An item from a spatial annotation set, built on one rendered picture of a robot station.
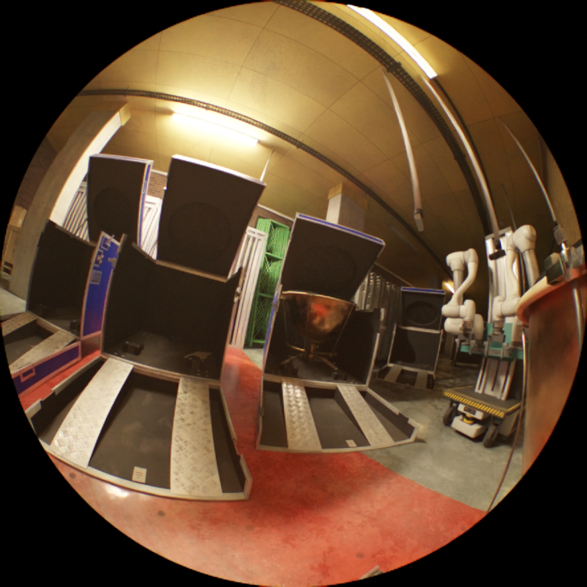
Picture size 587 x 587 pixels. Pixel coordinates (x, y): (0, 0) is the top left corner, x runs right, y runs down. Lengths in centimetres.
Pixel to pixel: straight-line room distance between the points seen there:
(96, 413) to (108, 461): 25
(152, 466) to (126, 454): 12
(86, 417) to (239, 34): 320
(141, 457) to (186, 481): 21
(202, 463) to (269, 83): 328
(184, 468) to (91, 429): 43
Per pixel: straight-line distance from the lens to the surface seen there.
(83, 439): 99
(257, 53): 275
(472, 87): 289
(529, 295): 29
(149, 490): 84
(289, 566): 75
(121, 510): 82
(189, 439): 97
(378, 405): 185
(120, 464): 92
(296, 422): 129
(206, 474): 88
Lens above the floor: 70
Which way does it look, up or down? 7 degrees up
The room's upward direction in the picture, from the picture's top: 12 degrees clockwise
